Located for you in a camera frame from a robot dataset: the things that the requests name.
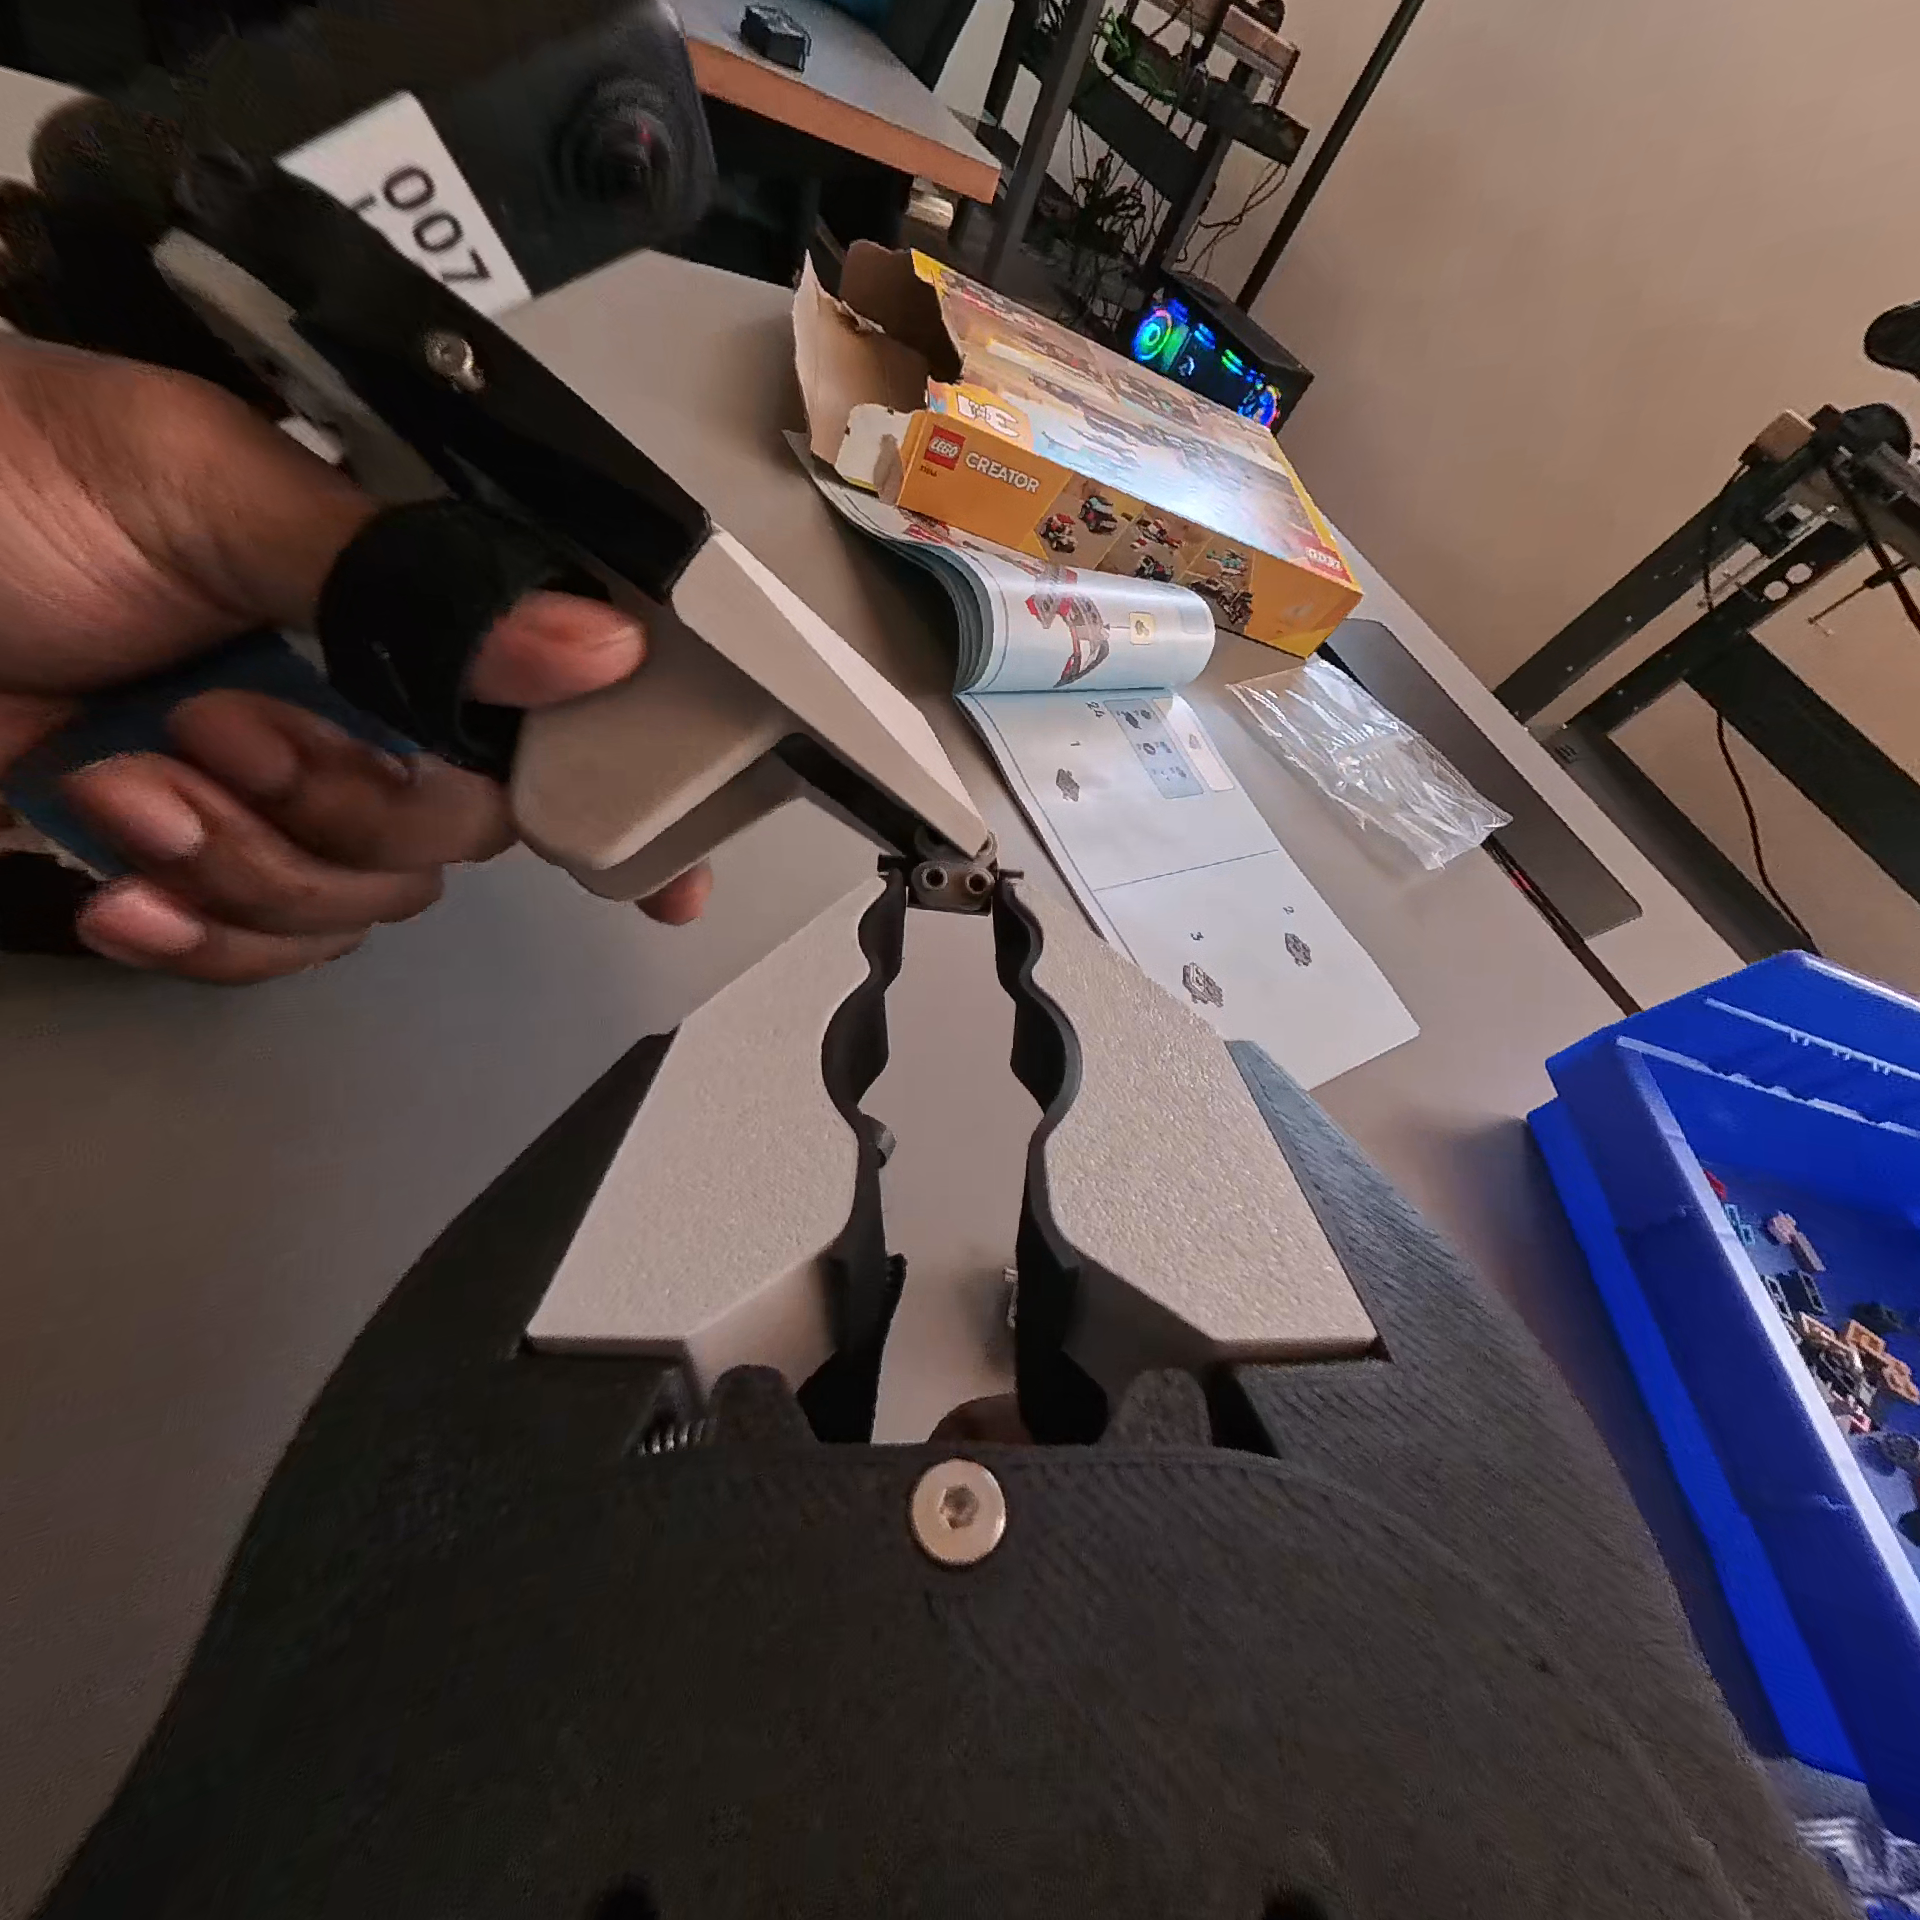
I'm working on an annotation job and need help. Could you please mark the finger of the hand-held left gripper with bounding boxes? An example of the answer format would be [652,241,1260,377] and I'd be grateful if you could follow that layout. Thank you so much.
[661,528,994,873]
[505,624,908,906]

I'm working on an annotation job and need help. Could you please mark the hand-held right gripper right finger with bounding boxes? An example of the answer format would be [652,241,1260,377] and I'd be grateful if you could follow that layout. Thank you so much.
[992,888,1385,1402]

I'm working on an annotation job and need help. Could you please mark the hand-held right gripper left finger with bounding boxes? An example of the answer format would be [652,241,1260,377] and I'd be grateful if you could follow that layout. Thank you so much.
[526,888,906,1402]

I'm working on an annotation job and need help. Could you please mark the grey desk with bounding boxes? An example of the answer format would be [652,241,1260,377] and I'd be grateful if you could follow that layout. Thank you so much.
[0,62,1920,1920]

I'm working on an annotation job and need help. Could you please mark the wooden top office desk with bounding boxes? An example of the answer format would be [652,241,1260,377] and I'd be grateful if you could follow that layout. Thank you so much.
[676,0,1004,214]

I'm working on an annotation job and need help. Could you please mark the person's left hand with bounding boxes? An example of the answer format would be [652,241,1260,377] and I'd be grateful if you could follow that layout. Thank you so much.
[0,331,723,991]

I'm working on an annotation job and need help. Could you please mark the white instruction booklet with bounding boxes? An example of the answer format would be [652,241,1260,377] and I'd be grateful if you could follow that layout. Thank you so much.
[790,446,1424,1091]

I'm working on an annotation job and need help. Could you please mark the orange toy brick cardboard box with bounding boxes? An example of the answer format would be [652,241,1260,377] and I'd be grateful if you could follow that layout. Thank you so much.
[794,241,1369,659]

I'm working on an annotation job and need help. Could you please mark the clear plastic bag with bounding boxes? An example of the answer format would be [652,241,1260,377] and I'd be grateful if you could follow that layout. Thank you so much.
[1226,662,1514,875]

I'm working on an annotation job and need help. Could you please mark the blue plastic bin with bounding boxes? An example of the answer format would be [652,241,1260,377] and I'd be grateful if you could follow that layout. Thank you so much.
[1526,952,1920,1839]

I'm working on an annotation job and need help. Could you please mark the computer with coloured lights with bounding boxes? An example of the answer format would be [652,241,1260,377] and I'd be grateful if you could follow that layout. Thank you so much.
[1128,276,1316,435]

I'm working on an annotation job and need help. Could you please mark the pile of toy bricks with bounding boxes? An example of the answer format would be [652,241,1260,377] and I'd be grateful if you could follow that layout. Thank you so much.
[1696,1170,1920,1561]

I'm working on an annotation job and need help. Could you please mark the black camera stand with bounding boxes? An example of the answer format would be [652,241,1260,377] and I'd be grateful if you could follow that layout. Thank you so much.
[976,0,1309,303]

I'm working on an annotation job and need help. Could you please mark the black camera tripod rig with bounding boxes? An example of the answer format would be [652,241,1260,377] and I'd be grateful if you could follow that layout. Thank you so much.
[1494,303,1920,907]

